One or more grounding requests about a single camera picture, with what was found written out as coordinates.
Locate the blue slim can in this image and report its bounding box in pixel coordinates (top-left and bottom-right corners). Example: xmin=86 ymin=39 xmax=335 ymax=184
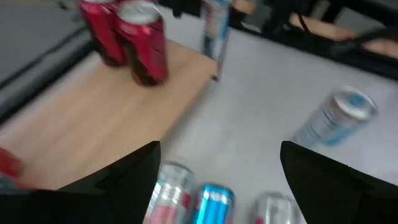
xmin=191 ymin=183 xmax=236 ymax=224

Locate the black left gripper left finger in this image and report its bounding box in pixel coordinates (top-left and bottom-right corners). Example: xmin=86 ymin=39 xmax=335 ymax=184
xmin=0 ymin=141 xmax=162 ymax=224

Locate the red Fanta can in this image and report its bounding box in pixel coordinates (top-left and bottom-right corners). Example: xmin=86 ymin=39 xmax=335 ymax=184
xmin=0 ymin=147 xmax=24 ymax=189

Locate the blue silver Red Bull can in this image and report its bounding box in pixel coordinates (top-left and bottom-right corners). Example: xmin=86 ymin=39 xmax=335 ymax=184
xmin=292 ymin=86 xmax=379 ymax=149
xmin=198 ymin=0 xmax=233 ymax=63

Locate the red soda can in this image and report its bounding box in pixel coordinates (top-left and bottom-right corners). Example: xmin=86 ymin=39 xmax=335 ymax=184
xmin=116 ymin=0 xmax=169 ymax=87
xmin=79 ymin=0 xmax=128 ymax=68

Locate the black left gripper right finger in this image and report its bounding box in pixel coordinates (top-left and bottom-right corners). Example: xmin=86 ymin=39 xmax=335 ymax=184
xmin=279 ymin=141 xmax=398 ymax=224

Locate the white Celsius peach can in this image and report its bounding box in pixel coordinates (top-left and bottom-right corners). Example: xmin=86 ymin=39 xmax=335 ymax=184
xmin=144 ymin=161 xmax=198 ymax=224

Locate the wooden shelf with black legs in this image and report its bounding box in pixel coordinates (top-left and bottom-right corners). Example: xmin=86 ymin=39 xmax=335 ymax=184
xmin=0 ymin=39 xmax=224 ymax=191

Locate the silver slim can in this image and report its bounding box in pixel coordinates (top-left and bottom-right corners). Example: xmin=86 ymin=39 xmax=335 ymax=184
xmin=250 ymin=192 xmax=304 ymax=224

